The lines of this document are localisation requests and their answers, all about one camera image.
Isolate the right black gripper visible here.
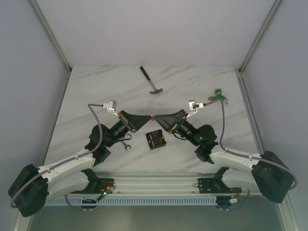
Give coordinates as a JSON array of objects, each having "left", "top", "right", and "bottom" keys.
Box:
[{"left": 153, "top": 109, "right": 200, "bottom": 147}]

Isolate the black fuse box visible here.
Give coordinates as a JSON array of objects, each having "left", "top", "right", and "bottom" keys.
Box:
[{"left": 146, "top": 129, "right": 167, "bottom": 150}]

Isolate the green red plastic connector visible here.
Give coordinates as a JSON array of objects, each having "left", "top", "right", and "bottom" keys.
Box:
[{"left": 208, "top": 89, "right": 228, "bottom": 104}]

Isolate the clear fuse box cover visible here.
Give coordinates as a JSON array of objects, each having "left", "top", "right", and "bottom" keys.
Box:
[{"left": 145, "top": 101, "right": 164, "bottom": 116}]

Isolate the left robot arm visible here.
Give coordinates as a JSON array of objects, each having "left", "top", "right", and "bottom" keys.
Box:
[{"left": 8, "top": 111, "right": 151, "bottom": 217}]

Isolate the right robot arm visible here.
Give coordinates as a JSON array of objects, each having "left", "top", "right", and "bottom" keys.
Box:
[{"left": 154, "top": 110, "right": 296, "bottom": 203}]

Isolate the silver combination wrench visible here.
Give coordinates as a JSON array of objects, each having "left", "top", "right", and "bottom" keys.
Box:
[{"left": 122, "top": 141, "right": 131, "bottom": 151}]

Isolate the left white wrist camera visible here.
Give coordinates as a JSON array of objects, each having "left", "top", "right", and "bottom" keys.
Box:
[{"left": 102, "top": 100, "right": 117, "bottom": 115}]

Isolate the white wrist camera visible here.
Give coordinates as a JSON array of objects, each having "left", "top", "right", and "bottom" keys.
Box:
[
  {"left": 102, "top": 100, "right": 117, "bottom": 115},
  {"left": 188, "top": 99, "right": 205, "bottom": 113}
]

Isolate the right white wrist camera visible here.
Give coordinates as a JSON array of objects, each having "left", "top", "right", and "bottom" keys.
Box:
[{"left": 188, "top": 99, "right": 205, "bottom": 113}]

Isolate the black handled claw hammer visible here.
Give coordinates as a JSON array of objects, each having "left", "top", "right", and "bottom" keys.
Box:
[{"left": 140, "top": 66, "right": 163, "bottom": 94}]

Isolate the aluminium front rail frame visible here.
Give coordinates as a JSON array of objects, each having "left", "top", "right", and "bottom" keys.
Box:
[{"left": 25, "top": 172, "right": 288, "bottom": 197}]

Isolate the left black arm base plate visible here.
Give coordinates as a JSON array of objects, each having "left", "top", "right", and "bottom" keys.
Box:
[{"left": 72, "top": 178, "right": 114, "bottom": 194}]

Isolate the slotted grey cable duct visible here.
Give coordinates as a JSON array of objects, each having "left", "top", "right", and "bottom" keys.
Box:
[{"left": 45, "top": 196, "right": 217, "bottom": 206}]

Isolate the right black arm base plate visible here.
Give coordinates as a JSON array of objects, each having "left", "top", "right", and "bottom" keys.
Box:
[{"left": 197, "top": 178, "right": 242, "bottom": 194}]

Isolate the left aluminium corner post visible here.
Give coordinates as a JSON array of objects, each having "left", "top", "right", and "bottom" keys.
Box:
[{"left": 29, "top": 0, "right": 72, "bottom": 74}]

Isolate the aluminium corner post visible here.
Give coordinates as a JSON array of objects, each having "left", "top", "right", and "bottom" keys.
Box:
[
  {"left": 239, "top": 0, "right": 284, "bottom": 73},
  {"left": 29, "top": 0, "right": 72, "bottom": 74}
]

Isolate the right aluminium corner post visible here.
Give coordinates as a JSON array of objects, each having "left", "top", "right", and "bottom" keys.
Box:
[{"left": 239, "top": 0, "right": 284, "bottom": 73}]

